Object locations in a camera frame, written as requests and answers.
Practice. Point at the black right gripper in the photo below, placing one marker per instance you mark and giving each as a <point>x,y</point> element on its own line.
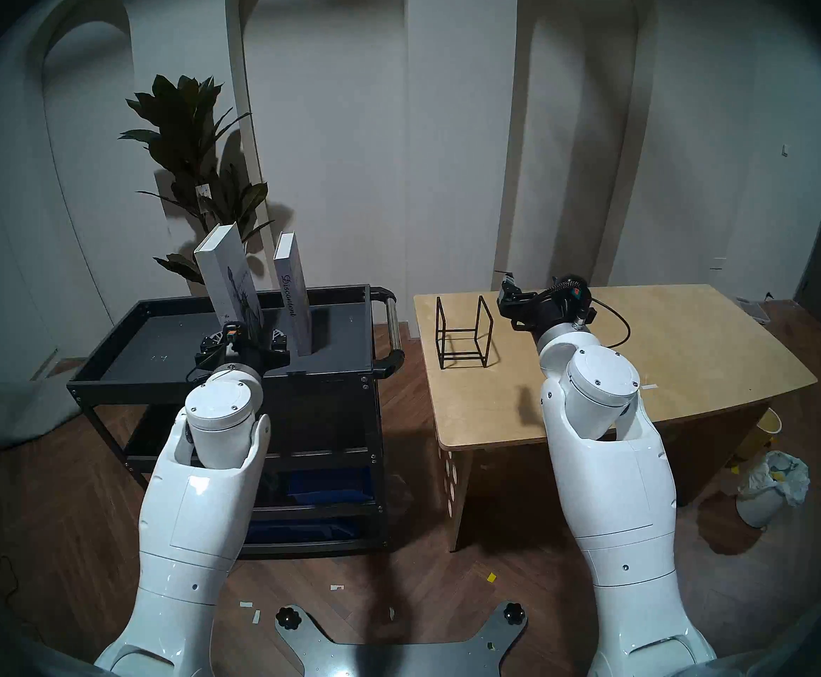
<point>544,305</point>

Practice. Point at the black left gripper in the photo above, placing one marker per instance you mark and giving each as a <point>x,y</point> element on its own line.
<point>241,351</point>

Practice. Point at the white Discontent book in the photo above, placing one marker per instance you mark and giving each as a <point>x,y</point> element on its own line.
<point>292,295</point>

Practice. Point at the white Statue of Liberty book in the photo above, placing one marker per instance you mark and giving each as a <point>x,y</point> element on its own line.
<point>230,288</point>

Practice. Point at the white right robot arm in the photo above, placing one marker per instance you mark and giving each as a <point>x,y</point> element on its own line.
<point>615,485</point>

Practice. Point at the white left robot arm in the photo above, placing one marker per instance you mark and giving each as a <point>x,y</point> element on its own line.
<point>199,513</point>

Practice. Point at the black metal utility cart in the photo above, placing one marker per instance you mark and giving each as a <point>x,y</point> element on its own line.
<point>170,344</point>

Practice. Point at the blue plastic bin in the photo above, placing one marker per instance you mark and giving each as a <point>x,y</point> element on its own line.
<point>333,485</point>
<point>311,531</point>

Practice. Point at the white plant tag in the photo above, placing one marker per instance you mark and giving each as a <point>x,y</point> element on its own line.
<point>204,192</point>

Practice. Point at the light wooden table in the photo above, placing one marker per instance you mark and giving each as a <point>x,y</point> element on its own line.
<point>699,344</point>

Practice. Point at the tall dark green plant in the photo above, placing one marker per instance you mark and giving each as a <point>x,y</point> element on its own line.
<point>185,132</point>

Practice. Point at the clear plastic storage box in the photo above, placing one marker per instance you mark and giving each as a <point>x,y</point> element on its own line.
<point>754,310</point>

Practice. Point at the black star knob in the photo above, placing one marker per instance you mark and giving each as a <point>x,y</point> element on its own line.
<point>288,618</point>
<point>513,613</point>

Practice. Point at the yellow paper cup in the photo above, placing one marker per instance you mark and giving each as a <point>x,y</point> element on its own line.
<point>766,432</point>

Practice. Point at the white trash bin with bag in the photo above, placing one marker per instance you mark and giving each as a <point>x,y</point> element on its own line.
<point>770,485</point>

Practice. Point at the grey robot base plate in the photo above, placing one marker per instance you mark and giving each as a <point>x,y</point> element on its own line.
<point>396,658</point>

